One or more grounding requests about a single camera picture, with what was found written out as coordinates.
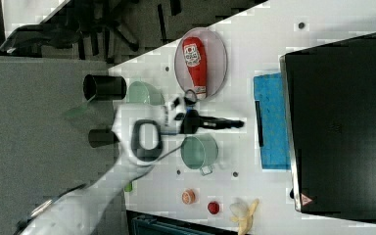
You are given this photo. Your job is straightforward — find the green metal mug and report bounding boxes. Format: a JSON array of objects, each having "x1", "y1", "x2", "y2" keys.
[{"x1": 181, "y1": 134, "x2": 218, "y2": 176}]

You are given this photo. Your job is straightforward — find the green spatula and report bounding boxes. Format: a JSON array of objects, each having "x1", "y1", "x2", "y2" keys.
[{"x1": 63, "y1": 95, "x2": 96, "y2": 118}]

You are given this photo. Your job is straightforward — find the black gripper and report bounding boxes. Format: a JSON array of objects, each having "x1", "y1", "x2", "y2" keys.
[{"x1": 180, "y1": 110, "x2": 245, "y2": 134}]

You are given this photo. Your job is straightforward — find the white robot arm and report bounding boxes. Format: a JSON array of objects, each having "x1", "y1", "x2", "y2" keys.
[{"x1": 14, "y1": 95, "x2": 245, "y2": 235}]

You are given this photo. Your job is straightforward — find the black toaster oven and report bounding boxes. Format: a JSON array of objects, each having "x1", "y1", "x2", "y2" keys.
[{"x1": 253, "y1": 29, "x2": 376, "y2": 226}]

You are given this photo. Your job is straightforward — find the black cup with spatula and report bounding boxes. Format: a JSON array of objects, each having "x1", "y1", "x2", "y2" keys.
[{"x1": 83, "y1": 74, "x2": 127, "y2": 101}]

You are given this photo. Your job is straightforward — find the small red strawberry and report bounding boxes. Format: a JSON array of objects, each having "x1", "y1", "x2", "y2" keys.
[{"x1": 208, "y1": 202, "x2": 220, "y2": 214}]

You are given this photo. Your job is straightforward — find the grey round plate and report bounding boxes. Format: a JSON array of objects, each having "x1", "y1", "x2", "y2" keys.
[{"x1": 174, "y1": 27, "x2": 227, "y2": 100}]

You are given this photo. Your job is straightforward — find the orange slice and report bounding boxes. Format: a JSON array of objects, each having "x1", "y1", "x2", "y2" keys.
[{"x1": 181, "y1": 189, "x2": 196, "y2": 205}]

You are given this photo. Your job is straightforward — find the peeled banana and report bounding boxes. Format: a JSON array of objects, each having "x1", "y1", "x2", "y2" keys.
[{"x1": 229, "y1": 199, "x2": 259, "y2": 235}]

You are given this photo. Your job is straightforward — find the red ketchup bottle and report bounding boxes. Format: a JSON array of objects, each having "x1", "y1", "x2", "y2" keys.
[{"x1": 182, "y1": 37, "x2": 208, "y2": 100}]

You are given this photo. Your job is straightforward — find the green perforated colander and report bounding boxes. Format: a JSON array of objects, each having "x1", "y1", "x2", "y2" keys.
[{"x1": 126, "y1": 81, "x2": 165, "y2": 106}]

